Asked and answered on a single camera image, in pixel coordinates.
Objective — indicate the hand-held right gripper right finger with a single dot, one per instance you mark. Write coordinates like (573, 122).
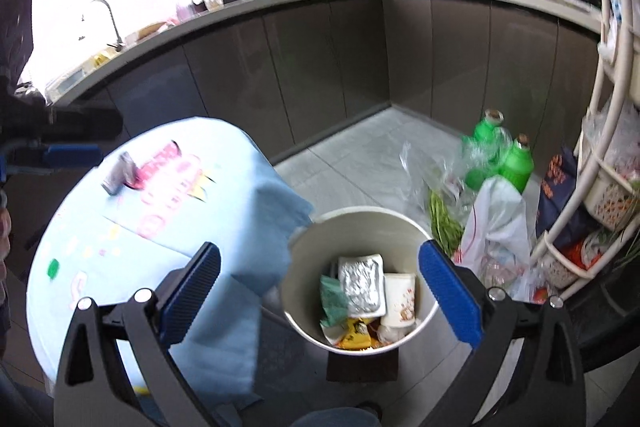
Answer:
(450, 297)

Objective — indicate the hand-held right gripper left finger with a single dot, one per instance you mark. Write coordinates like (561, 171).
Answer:
(190, 292)

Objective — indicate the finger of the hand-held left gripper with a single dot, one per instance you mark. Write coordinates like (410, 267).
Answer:
(70, 155)
(85, 124)

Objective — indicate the white printed paper cup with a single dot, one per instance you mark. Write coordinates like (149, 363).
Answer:
(400, 302)

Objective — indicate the grey leaflet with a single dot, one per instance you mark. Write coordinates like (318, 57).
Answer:
(120, 172)

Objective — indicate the yellow snack wrapper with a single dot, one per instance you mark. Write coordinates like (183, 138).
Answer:
(355, 334)

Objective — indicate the white round bin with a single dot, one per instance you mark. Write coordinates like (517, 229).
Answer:
(360, 227)

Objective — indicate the green silver wrapper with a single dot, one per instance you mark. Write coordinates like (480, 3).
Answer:
(332, 299)

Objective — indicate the green vegetables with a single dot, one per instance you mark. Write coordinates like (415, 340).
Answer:
(442, 222)

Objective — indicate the white plastic bag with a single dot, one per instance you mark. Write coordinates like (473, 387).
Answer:
(500, 217)

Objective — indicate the steel kitchen faucet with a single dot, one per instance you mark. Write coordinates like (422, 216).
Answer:
(116, 27)

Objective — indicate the round table, blue cloth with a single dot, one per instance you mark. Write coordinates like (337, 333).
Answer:
(225, 187)

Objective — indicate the green bottle cap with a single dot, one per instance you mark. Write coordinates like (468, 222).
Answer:
(52, 268)

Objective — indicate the dark blue bag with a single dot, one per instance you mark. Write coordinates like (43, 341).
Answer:
(555, 207)

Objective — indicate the green plastic bottle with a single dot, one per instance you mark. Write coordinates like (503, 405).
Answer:
(517, 167)
(482, 147)

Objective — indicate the person's leg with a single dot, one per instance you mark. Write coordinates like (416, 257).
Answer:
(335, 418)

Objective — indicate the white storage rack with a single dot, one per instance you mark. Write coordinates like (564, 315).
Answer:
(605, 202)

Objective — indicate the dark kitchen cabinets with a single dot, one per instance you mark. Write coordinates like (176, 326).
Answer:
(325, 57)

